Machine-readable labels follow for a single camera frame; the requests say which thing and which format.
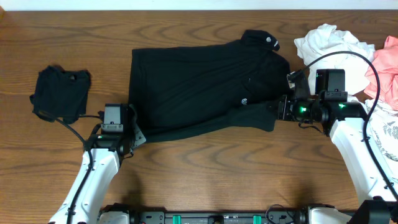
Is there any black polo shirt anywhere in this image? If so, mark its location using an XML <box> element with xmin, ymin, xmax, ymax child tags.
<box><xmin>129</xmin><ymin>30</ymin><xmax>290</xmax><ymax>142</ymax></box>

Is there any white fern print garment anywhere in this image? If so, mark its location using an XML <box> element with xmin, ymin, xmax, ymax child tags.
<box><xmin>369</xmin><ymin>100</ymin><xmax>397</xmax><ymax>178</ymax></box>

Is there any black mounting rail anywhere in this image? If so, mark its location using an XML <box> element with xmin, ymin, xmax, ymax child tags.
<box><xmin>98</xmin><ymin>203</ymin><xmax>312</xmax><ymax>224</ymax></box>

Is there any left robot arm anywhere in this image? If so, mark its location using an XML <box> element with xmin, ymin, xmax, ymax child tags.
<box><xmin>49</xmin><ymin>104</ymin><xmax>146</xmax><ymax>224</ymax></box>

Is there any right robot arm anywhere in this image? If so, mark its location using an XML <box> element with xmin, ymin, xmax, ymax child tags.
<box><xmin>277</xmin><ymin>69</ymin><xmax>397</xmax><ymax>223</ymax></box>

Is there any white crumpled garment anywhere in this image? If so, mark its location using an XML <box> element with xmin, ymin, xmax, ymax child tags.
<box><xmin>294</xmin><ymin>24</ymin><xmax>376</xmax><ymax>95</ymax></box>

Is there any coral pink garment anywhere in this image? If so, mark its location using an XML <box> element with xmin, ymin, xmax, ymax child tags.
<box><xmin>372</xmin><ymin>35</ymin><xmax>397</xmax><ymax>110</ymax></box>

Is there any folded black garment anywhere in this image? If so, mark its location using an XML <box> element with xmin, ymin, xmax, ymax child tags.
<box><xmin>29</xmin><ymin>65</ymin><xmax>91</xmax><ymax>124</ymax></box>

